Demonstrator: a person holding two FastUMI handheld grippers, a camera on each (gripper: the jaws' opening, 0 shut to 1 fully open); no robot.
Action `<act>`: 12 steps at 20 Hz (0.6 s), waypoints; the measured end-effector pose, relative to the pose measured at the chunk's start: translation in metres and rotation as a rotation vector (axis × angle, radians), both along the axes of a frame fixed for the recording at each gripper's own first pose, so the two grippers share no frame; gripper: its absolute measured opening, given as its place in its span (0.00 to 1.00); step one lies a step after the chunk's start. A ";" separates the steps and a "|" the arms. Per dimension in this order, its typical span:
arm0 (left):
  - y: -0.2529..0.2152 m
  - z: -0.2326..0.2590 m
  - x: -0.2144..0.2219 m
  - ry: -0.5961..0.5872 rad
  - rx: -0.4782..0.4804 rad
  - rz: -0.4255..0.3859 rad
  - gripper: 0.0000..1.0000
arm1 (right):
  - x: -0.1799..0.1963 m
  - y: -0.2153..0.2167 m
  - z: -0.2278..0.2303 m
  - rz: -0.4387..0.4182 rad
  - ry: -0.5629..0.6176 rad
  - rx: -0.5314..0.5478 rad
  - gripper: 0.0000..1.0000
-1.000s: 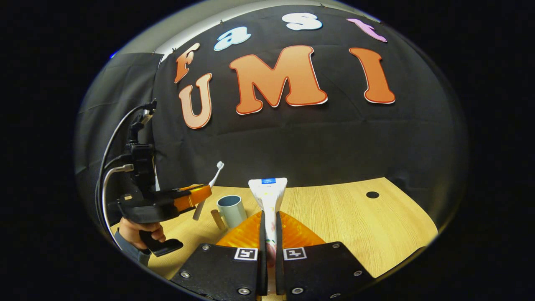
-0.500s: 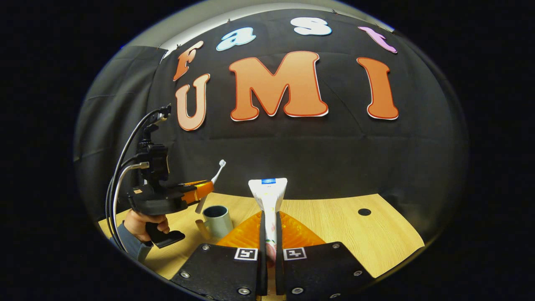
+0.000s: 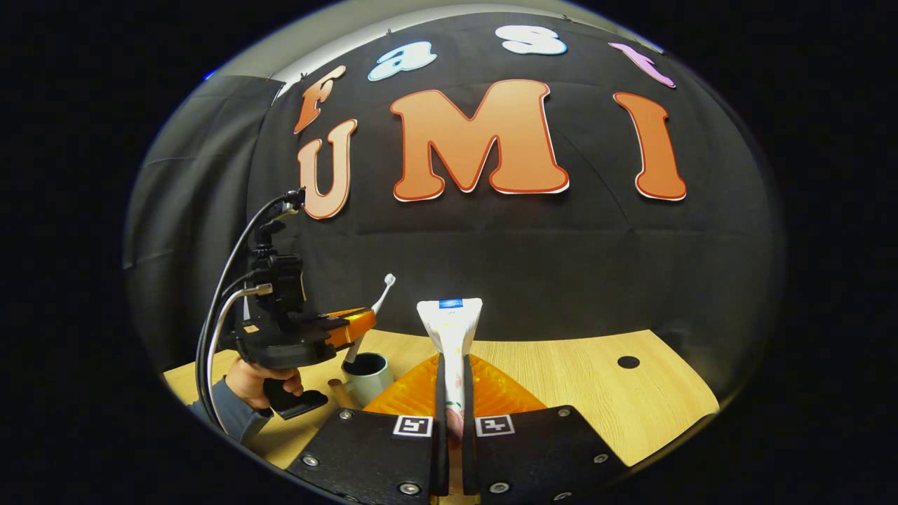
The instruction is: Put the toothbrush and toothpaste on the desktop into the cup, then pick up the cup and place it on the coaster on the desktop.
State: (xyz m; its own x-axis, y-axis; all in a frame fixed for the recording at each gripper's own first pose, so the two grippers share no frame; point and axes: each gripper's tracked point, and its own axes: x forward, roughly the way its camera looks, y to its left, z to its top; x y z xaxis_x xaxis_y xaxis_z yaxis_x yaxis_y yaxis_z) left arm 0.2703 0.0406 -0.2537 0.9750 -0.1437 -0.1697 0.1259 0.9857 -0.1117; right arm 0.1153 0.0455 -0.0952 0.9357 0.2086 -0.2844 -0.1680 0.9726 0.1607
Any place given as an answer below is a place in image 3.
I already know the black backdrop cloth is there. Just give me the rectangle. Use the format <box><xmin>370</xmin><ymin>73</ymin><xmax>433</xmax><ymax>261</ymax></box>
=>
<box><xmin>125</xmin><ymin>11</ymin><xmax>783</xmax><ymax>408</ymax></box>

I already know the white toothbrush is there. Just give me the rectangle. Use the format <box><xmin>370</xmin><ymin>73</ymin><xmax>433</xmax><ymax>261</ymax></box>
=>
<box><xmin>342</xmin><ymin>274</ymin><xmax>397</xmax><ymax>365</ymax></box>

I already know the grey cable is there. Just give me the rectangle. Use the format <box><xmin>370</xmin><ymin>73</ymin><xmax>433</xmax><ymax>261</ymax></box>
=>
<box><xmin>207</xmin><ymin>283</ymin><xmax>273</xmax><ymax>436</ymax></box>

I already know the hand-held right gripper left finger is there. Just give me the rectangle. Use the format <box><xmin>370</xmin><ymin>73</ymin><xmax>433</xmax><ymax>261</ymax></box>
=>
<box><xmin>286</xmin><ymin>351</ymin><xmax>448</xmax><ymax>502</ymax></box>

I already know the white toothpaste tube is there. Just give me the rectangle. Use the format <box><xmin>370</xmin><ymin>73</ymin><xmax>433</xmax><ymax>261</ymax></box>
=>
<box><xmin>417</xmin><ymin>297</ymin><xmax>483</xmax><ymax>492</ymax></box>

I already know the black cable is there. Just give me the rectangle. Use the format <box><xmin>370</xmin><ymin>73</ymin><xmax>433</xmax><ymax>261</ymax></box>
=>
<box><xmin>195</xmin><ymin>193</ymin><xmax>295</xmax><ymax>422</ymax></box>

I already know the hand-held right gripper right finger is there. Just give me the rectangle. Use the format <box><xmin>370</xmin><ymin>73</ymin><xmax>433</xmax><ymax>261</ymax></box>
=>
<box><xmin>463</xmin><ymin>353</ymin><xmax>629</xmax><ymax>502</ymax></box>

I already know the pale blue cup wooden handle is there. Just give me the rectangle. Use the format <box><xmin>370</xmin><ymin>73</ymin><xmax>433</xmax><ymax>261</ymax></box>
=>
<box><xmin>328</xmin><ymin>352</ymin><xmax>395</xmax><ymax>410</ymax></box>

